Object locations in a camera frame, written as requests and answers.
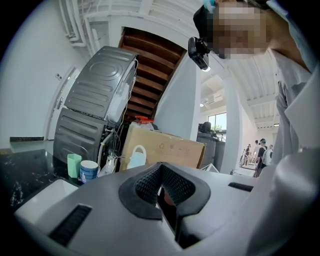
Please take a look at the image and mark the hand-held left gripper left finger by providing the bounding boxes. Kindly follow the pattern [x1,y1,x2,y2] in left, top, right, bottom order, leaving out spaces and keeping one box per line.
[14,161,181,256]

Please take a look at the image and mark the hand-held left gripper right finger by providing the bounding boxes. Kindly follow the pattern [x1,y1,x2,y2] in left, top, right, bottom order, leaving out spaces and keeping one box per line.
[161,161,259,256]

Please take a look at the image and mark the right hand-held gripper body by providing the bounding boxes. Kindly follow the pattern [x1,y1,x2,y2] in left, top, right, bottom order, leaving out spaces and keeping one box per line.
[199,162,221,174]

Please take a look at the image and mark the black wheeled bin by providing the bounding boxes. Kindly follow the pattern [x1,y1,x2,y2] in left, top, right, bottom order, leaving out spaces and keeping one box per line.
[197,131,227,174]

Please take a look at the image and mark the black bundle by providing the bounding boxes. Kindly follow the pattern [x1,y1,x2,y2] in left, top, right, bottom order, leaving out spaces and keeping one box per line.
[199,121,216,135]

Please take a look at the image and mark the large window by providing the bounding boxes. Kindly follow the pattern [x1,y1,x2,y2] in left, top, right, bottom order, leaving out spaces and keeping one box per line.
[208,112,227,131]

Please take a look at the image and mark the blue white mug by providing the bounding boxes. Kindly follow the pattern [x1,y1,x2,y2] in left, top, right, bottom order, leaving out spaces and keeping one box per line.
[79,159,99,182]

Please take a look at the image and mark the large cardboard box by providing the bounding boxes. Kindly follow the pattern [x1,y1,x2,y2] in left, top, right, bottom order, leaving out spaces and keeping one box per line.
[119,122,207,171]

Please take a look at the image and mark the chrome sink faucet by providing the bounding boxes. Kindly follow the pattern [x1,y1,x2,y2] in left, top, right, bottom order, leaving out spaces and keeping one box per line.
[98,149,126,177]

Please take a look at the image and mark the white sink basin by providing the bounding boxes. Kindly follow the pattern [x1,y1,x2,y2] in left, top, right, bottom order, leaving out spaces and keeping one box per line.
[14,178,81,219]

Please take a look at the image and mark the green plastic cup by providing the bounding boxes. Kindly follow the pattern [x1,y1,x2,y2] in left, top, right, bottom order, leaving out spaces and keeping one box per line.
[66,153,83,179]

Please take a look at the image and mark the red capped white canister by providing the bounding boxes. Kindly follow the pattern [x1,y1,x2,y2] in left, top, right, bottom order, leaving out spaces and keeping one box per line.
[134,115,155,131]

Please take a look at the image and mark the grey washing machine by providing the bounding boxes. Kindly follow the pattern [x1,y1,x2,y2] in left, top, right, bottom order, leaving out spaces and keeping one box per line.
[53,107,117,166]
[64,46,139,125]

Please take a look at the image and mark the black marble vanity table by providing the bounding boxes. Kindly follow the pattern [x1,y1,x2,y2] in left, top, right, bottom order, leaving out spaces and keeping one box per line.
[0,148,84,214]

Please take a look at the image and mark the person's grey shirt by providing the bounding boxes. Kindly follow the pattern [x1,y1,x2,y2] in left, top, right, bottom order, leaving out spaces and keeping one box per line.
[264,0,320,176]

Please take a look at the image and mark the brown wooden staircase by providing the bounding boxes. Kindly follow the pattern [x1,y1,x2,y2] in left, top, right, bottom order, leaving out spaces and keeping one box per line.
[118,26,187,124]

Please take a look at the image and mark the white door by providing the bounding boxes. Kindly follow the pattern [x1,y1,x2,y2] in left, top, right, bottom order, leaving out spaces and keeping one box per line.
[47,66,81,141]

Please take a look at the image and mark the person's head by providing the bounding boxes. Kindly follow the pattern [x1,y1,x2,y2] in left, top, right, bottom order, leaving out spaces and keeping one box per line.
[192,0,313,75]

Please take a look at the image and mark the teal hair clip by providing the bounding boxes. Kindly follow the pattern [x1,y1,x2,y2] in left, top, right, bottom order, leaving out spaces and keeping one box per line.
[202,0,216,12]

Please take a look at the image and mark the white ceiling pipes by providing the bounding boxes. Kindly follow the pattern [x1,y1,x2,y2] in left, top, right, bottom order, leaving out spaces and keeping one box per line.
[59,0,101,51]

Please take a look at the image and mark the white handled jug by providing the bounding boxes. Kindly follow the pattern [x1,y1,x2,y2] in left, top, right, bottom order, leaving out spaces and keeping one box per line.
[126,144,147,170]

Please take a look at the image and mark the grey drain hose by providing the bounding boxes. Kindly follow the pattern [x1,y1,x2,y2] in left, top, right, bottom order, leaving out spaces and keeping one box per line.
[98,129,115,169]

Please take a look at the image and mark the black head camera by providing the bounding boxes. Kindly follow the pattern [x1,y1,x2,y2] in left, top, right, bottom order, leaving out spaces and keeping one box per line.
[187,36,212,73]

